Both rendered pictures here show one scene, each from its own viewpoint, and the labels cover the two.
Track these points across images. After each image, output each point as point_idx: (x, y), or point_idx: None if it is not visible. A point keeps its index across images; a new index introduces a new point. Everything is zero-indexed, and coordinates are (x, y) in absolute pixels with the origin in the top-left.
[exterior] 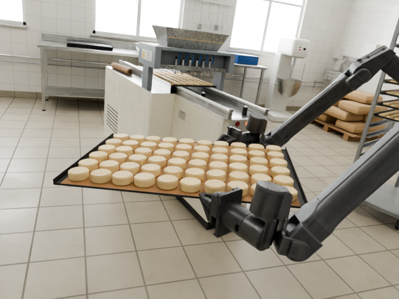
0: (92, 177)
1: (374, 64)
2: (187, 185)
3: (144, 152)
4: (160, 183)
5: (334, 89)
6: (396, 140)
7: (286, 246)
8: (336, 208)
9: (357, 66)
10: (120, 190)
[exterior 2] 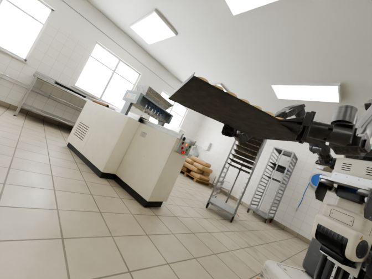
0: (216, 86)
1: (297, 108)
2: (271, 113)
3: None
4: (256, 106)
5: (278, 115)
6: None
7: (362, 142)
8: (370, 130)
9: (290, 107)
10: (238, 98)
